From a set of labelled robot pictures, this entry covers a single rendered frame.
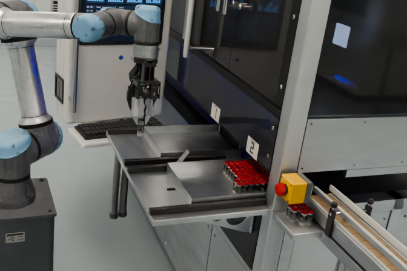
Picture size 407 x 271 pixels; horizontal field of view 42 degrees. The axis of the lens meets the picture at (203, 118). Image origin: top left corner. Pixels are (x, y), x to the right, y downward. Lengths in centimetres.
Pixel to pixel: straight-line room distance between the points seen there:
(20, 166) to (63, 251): 127
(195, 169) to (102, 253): 118
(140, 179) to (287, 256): 57
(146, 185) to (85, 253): 123
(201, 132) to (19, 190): 83
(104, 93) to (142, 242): 99
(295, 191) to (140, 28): 67
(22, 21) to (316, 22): 84
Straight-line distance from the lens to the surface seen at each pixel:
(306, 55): 158
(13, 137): 179
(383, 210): 204
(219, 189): 182
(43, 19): 158
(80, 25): 147
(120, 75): 247
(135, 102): 161
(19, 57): 183
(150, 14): 154
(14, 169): 179
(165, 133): 222
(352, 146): 180
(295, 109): 162
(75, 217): 328
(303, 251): 193
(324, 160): 176
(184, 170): 192
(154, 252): 301
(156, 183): 182
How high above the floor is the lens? 173
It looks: 20 degrees down
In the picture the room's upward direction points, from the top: 7 degrees clockwise
